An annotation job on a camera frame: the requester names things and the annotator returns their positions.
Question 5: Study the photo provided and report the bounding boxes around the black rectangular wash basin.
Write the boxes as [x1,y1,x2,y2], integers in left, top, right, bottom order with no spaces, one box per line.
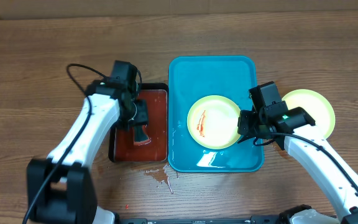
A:
[108,83,168,162]

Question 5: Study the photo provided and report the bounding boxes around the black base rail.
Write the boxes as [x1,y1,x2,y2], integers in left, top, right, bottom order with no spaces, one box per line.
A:
[118,215,291,224]

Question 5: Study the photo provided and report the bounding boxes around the cardboard backdrop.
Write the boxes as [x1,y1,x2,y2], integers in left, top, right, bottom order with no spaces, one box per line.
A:
[0,0,358,20]

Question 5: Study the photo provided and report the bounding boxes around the green and orange sponge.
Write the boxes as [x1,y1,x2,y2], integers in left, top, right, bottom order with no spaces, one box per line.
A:
[133,125,151,146]

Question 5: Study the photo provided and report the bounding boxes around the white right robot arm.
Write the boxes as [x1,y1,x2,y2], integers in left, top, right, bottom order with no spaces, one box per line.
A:
[237,107,358,223]

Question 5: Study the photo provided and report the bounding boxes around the yellow plate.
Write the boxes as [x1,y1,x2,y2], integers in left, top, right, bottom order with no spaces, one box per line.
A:
[282,89,336,139]
[187,95,241,150]

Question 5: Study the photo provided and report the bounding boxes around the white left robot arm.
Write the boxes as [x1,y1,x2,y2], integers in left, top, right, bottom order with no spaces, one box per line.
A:
[23,79,147,223]

